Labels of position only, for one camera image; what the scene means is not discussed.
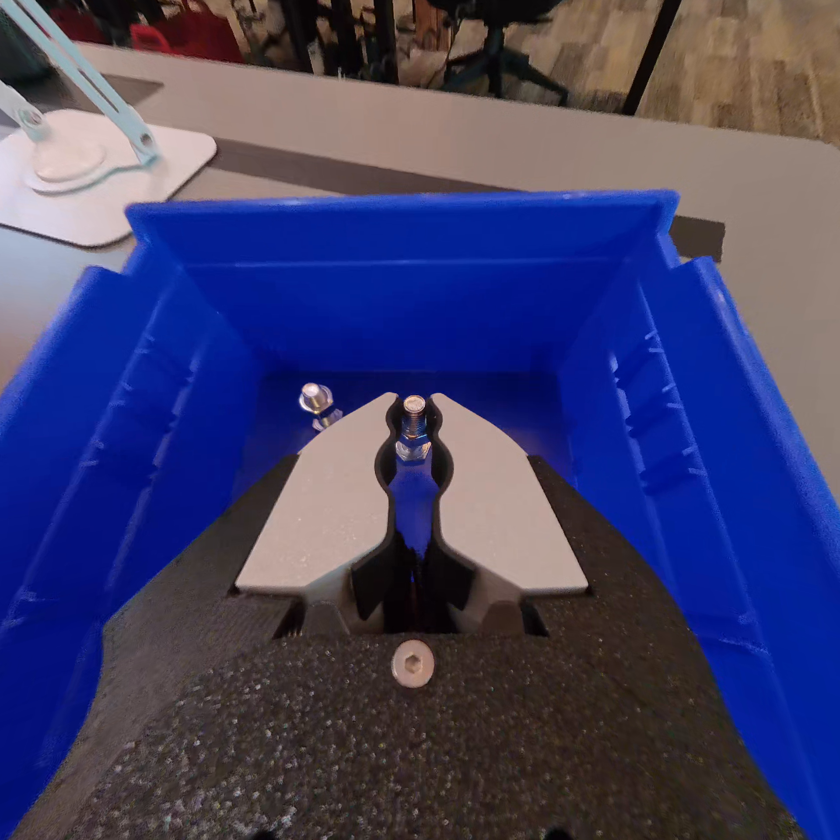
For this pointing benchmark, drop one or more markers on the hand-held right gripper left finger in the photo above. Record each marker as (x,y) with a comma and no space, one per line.
(315,519)

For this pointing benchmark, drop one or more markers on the red bag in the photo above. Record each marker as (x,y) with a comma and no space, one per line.
(190,33)

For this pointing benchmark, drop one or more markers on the sign board on white stand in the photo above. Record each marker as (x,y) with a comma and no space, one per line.
(92,171)

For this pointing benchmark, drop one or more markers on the blue plastic bin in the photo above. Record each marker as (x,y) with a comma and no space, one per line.
(420,289)

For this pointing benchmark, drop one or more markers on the steel hex bolt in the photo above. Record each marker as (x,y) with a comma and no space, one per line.
(324,418)
(414,410)

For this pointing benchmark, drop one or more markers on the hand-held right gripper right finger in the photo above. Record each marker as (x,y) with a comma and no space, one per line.
(512,519)

